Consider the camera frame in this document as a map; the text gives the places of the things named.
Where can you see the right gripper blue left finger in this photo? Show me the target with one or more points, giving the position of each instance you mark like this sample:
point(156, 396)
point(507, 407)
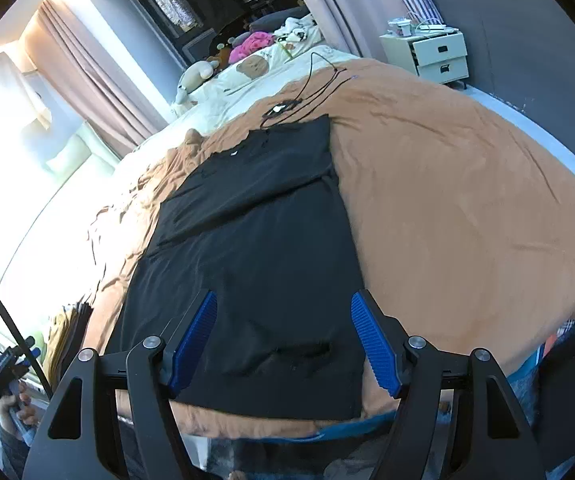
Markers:
point(185, 339)

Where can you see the pink clothing pile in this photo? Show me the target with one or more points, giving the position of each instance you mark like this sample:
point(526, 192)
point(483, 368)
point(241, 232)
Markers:
point(254, 42)

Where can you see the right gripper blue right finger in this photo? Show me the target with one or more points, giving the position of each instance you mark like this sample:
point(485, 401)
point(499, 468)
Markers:
point(384, 341)

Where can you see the black t-shirt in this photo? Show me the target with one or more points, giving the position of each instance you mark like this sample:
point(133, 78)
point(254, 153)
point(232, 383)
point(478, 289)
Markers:
point(264, 227)

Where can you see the person's left hand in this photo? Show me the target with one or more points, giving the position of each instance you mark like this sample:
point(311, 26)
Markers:
point(17, 409)

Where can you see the striped bag on cabinet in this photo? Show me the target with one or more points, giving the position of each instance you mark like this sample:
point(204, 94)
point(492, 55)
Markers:
point(424, 15)

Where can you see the white bedside cabinet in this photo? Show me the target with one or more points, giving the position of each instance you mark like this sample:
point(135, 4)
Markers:
point(436, 56)

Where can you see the orange-brown blanket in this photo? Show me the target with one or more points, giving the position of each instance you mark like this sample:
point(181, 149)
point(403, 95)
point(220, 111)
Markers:
point(464, 226)

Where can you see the cream bear print bedding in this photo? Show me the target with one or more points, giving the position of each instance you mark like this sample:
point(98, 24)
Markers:
point(239, 87)

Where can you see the beige plush toy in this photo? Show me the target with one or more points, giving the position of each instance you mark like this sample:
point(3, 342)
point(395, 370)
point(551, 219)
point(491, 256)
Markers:
point(193, 77)

